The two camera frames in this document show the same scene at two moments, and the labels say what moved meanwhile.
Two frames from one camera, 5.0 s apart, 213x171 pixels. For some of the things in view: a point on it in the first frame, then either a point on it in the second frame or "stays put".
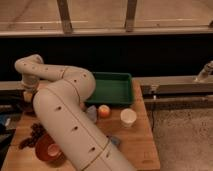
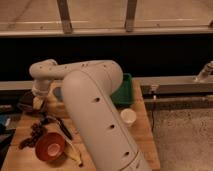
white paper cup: [128, 117] stays put
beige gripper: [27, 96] → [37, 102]
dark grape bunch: [36, 130] stays put
